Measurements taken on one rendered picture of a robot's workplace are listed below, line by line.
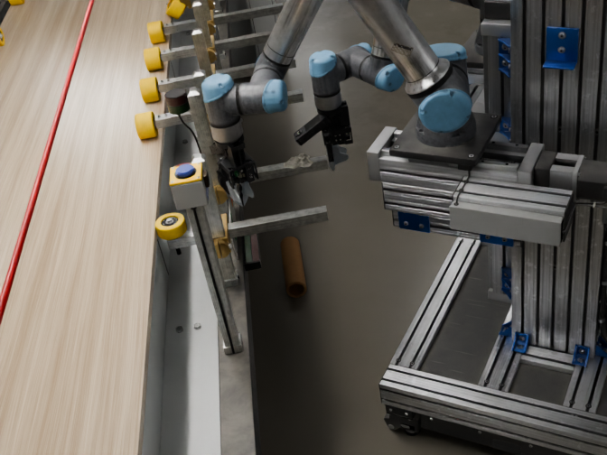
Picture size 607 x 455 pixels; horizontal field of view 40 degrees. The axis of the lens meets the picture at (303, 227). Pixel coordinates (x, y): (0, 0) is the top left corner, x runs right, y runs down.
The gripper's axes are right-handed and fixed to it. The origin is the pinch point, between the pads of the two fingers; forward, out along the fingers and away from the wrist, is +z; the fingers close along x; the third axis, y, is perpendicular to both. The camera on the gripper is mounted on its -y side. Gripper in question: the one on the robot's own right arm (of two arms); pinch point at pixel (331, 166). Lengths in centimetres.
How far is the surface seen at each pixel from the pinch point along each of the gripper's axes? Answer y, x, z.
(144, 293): -51, -53, -7
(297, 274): -17, 46, 75
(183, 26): -43, 99, -12
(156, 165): -50, 6, -7
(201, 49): -33, 44, -25
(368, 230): 15, 77, 83
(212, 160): -32.7, -5.7, -12.7
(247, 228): -25.7, -26.5, -2.1
